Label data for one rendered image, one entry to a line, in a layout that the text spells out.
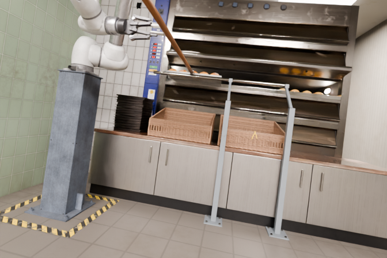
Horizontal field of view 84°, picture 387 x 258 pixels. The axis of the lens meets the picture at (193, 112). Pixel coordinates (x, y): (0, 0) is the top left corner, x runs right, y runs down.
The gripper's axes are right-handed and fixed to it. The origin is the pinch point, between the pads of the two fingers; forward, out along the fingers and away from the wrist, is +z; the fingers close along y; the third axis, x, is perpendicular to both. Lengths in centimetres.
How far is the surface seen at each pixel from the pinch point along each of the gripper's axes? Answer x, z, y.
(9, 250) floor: 4, -60, 120
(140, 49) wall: -129, -65, -26
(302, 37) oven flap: -124, 104, -53
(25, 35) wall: -43, -121, -4
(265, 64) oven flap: -116, 71, -21
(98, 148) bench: -74, -66, 80
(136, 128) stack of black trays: -89, -40, 58
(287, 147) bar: -68, 88, 53
